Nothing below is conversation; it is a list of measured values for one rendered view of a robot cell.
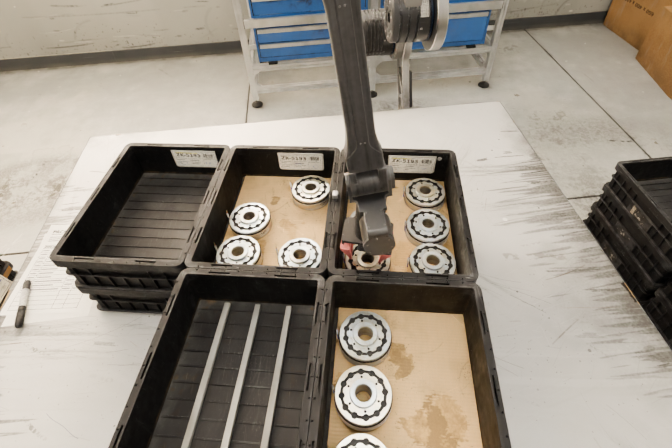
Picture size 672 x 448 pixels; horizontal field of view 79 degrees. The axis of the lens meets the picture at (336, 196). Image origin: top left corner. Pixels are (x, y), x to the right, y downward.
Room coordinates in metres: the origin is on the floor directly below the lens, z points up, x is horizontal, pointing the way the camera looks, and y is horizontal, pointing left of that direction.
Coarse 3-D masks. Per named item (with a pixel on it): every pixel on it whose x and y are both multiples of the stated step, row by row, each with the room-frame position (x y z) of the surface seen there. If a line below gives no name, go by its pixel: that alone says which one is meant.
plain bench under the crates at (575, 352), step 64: (192, 128) 1.29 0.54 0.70; (256, 128) 1.27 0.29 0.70; (320, 128) 1.25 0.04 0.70; (384, 128) 1.23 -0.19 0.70; (448, 128) 1.21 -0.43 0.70; (512, 128) 1.19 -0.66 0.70; (64, 192) 0.97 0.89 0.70; (512, 192) 0.86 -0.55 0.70; (512, 256) 0.63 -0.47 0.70; (576, 256) 0.62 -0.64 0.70; (0, 320) 0.52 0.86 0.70; (64, 320) 0.51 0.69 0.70; (128, 320) 0.50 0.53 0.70; (512, 320) 0.45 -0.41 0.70; (576, 320) 0.44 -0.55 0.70; (640, 320) 0.43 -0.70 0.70; (0, 384) 0.36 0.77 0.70; (64, 384) 0.35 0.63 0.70; (128, 384) 0.34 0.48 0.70; (512, 384) 0.30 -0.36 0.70; (576, 384) 0.29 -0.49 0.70; (640, 384) 0.29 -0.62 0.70
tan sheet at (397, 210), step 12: (396, 180) 0.81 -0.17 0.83; (408, 180) 0.81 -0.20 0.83; (396, 192) 0.77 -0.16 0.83; (348, 204) 0.73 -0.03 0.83; (396, 204) 0.72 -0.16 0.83; (444, 204) 0.71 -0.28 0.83; (348, 216) 0.69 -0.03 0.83; (396, 216) 0.68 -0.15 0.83; (408, 216) 0.68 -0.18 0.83; (396, 228) 0.64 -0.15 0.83; (396, 240) 0.60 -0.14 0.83; (408, 240) 0.60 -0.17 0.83; (396, 252) 0.57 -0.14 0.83; (408, 252) 0.57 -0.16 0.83; (396, 264) 0.53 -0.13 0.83; (432, 264) 0.53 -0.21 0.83
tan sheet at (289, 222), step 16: (256, 176) 0.86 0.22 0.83; (272, 176) 0.86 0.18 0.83; (240, 192) 0.80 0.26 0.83; (256, 192) 0.79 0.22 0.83; (272, 192) 0.79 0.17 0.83; (288, 192) 0.79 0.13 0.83; (272, 208) 0.73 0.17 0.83; (288, 208) 0.73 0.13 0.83; (320, 208) 0.72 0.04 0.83; (272, 224) 0.68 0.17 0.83; (288, 224) 0.67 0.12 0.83; (304, 224) 0.67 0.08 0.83; (320, 224) 0.67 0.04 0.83; (224, 240) 0.63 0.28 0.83; (256, 240) 0.63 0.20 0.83; (272, 240) 0.62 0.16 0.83; (288, 240) 0.62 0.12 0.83; (320, 240) 0.62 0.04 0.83; (272, 256) 0.58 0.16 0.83
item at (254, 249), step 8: (232, 240) 0.61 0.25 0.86; (240, 240) 0.61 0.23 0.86; (248, 240) 0.61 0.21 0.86; (224, 248) 0.59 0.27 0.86; (248, 248) 0.58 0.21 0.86; (256, 248) 0.58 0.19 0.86; (216, 256) 0.56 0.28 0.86; (224, 256) 0.56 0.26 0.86; (248, 256) 0.56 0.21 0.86; (256, 256) 0.55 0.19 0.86
